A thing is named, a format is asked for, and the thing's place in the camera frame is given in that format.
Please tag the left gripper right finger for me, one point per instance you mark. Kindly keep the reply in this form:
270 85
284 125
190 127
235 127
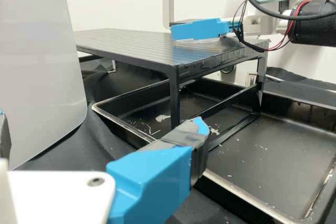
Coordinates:
155 174

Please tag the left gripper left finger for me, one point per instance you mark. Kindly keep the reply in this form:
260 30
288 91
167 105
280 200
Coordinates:
4 137

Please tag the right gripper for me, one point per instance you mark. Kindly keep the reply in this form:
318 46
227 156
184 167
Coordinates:
253 24

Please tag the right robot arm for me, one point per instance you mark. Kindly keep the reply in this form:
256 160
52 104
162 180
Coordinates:
315 22

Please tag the cream microscope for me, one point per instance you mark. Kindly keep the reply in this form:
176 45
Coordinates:
168 1

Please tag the black platform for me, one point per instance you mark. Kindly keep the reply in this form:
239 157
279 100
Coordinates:
147 48

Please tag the white box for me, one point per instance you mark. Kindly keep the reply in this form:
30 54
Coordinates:
39 64

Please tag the black tray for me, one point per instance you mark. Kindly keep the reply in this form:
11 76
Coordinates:
267 155

